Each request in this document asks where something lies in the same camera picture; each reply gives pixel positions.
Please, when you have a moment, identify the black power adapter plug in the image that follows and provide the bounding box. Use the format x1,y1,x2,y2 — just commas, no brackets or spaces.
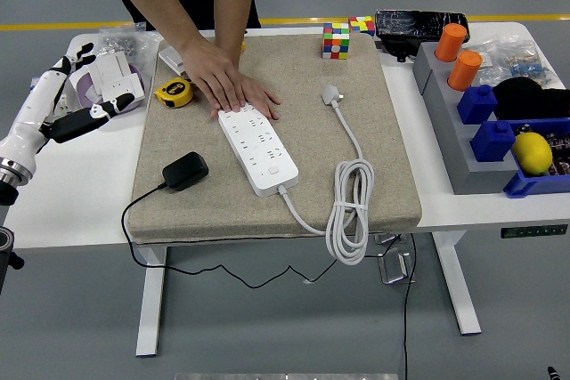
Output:
161,150,210,192

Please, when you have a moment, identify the white power strip cable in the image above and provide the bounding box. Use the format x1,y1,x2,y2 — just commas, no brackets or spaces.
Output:
276,83,376,267

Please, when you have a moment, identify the orange cylinder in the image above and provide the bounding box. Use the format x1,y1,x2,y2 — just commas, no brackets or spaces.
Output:
435,22,468,63
447,50,484,92

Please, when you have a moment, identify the clear bag of parts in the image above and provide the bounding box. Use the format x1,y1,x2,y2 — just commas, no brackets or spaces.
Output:
467,36,560,90

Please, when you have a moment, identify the grey-brown table mat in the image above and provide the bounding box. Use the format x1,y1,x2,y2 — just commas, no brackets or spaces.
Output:
126,32,423,246

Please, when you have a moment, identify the large colourful puzzle cube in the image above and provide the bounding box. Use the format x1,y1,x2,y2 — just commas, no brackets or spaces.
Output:
322,21,351,61

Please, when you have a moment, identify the clear bag of screws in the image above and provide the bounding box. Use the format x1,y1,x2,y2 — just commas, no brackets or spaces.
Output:
95,23,164,72

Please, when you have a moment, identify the white table leg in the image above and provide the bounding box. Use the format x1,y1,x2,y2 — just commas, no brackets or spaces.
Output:
432,230,483,336
134,246,168,358

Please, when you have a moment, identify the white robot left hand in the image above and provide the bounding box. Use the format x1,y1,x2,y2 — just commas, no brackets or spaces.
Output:
0,43,136,176

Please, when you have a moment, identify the yellow lemon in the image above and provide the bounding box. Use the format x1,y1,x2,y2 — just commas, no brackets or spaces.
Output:
511,131,554,176

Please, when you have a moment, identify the purple bowl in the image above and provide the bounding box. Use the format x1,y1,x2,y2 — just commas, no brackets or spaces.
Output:
66,63,147,113

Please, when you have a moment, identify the table height control panel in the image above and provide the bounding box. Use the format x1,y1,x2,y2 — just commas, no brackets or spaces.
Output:
500,223,569,239

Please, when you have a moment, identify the grey stepped peg base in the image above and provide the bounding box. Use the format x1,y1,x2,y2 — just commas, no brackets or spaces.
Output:
411,41,531,197

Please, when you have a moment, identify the white wall socket panel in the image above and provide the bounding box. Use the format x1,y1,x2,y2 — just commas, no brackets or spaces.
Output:
100,75,147,108

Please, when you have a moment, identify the blue peg block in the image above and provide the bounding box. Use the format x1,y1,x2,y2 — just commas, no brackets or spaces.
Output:
456,84,499,125
469,119,517,164

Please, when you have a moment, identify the clear acrylic stand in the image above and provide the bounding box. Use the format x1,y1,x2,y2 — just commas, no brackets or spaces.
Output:
372,232,409,247
377,246,418,286

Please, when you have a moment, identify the blue plastic bin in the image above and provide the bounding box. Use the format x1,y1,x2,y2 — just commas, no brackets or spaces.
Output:
502,117,570,199

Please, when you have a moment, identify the black floor cable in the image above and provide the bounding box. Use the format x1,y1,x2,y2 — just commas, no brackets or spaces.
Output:
402,233,419,380

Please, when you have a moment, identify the black film-wrapped box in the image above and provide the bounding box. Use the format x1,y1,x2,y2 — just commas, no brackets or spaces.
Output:
374,8,471,64

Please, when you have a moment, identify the thin black adapter cord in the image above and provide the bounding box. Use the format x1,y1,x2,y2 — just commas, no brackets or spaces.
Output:
120,182,402,290

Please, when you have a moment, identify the person's right hand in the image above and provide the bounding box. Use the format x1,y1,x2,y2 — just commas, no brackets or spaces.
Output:
177,35,247,114

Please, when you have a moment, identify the yellow tape measure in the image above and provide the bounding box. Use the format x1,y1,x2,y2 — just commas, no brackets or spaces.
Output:
154,77,195,109

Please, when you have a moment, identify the small colourful puzzle cube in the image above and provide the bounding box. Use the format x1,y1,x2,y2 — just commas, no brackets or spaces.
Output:
347,15,377,37

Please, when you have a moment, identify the person's left hand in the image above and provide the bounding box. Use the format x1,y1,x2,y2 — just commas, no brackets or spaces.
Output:
209,69,282,122

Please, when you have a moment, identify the white switch panel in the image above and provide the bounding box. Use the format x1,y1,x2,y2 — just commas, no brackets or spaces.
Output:
87,51,133,96

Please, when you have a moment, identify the white power strip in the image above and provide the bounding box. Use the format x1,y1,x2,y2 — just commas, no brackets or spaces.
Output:
216,103,300,198

